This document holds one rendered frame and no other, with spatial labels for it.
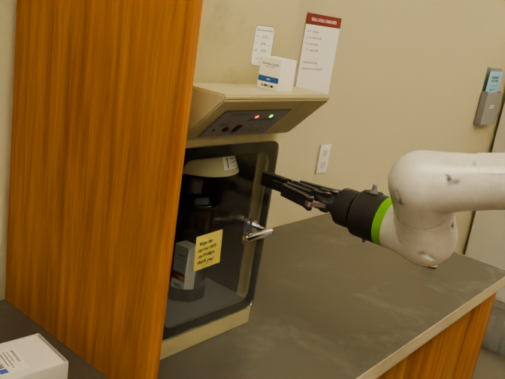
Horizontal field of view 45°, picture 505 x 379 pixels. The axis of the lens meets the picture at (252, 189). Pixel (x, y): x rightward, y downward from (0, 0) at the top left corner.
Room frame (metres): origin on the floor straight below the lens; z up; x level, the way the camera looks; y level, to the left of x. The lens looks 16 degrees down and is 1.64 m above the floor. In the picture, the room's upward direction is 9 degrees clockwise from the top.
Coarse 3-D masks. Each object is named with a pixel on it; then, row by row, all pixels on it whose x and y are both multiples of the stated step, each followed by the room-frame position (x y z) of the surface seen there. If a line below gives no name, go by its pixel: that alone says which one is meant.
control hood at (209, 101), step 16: (192, 96) 1.04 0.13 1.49; (208, 96) 1.02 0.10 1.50; (224, 96) 1.00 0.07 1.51; (240, 96) 1.03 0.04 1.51; (256, 96) 1.06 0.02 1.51; (272, 96) 1.10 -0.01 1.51; (288, 96) 1.14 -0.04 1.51; (304, 96) 1.18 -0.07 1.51; (320, 96) 1.22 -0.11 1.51; (192, 112) 1.04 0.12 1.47; (208, 112) 1.02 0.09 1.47; (224, 112) 1.04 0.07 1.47; (304, 112) 1.24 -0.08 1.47; (192, 128) 1.04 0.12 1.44; (272, 128) 1.23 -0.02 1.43; (288, 128) 1.28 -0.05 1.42
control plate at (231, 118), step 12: (216, 120) 1.05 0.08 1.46; (228, 120) 1.08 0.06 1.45; (240, 120) 1.11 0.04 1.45; (252, 120) 1.14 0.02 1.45; (264, 120) 1.17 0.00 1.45; (276, 120) 1.20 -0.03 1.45; (204, 132) 1.07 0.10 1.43; (216, 132) 1.10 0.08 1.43; (228, 132) 1.13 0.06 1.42; (240, 132) 1.16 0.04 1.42; (252, 132) 1.20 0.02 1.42
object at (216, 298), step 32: (192, 160) 1.10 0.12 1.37; (224, 160) 1.17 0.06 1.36; (256, 160) 1.25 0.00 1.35; (192, 192) 1.11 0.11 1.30; (224, 192) 1.18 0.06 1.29; (256, 192) 1.27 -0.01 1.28; (192, 224) 1.12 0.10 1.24; (224, 224) 1.19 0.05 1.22; (192, 256) 1.13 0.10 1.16; (224, 256) 1.21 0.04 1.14; (256, 256) 1.29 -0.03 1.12; (192, 288) 1.14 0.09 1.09; (224, 288) 1.22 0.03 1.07; (192, 320) 1.15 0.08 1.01
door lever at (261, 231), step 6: (252, 222) 1.27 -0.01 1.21; (258, 222) 1.28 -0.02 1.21; (252, 228) 1.27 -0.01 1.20; (258, 228) 1.26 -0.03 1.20; (264, 228) 1.25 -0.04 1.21; (270, 228) 1.25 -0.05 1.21; (246, 234) 1.19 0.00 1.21; (252, 234) 1.20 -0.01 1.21; (258, 234) 1.21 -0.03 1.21; (264, 234) 1.22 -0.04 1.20; (270, 234) 1.24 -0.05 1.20; (246, 240) 1.18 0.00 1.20; (252, 240) 1.19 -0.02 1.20
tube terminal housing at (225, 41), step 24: (216, 0) 1.13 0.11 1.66; (240, 0) 1.18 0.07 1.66; (264, 0) 1.23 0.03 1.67; (288, 0) 1.29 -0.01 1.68; (216, 24) 1.13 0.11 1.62; (240, 24) 1.19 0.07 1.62; (264, 24) 1.24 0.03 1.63; (288, 24) 1.30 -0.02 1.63; (216, 48) 1.14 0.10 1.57; (240, 48) 1.19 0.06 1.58; (288, 48) 1.31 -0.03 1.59; (216, 72) 1.15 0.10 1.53; (240, 72) 1.20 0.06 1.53; (192, 144) 1.12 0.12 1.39; (216, 144) 1.17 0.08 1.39; (240, 312) 1.30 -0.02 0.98; (192, 336) 1.17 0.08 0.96
